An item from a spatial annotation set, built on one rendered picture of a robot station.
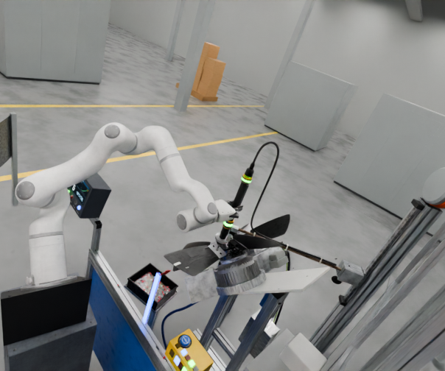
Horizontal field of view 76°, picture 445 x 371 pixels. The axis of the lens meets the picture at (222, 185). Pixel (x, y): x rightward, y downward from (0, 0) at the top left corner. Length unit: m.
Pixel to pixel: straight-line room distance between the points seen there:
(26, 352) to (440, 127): 6.40
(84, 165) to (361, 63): 12.80
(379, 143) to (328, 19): 8.49
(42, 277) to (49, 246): 0.11
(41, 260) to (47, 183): 0.29
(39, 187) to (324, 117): 7.71
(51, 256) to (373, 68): 12.95
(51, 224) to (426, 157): 6.20
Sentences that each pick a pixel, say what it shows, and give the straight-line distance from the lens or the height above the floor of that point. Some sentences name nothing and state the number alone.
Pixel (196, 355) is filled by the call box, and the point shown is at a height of 1.07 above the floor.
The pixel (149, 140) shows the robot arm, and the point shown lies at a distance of 1.21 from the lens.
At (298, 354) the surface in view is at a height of 0.97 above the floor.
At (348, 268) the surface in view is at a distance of 1.49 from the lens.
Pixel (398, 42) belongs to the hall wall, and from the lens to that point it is 13.45.
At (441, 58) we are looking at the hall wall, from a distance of 13.28.
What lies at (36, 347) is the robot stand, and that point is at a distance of 1.40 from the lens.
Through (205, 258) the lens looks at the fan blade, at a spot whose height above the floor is 1.19.
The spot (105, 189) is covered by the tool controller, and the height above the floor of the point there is 1.23.
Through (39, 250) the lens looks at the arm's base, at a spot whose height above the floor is 1.21.
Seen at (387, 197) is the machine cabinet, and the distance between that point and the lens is 6.79.
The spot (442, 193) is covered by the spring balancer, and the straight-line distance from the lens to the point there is 1.34.
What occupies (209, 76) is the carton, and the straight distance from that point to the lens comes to 9.44.
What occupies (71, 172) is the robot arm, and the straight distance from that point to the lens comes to 1.28.
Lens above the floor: 2.13
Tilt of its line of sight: 27 degrees down
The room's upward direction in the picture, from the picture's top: 21 degrees clockwise
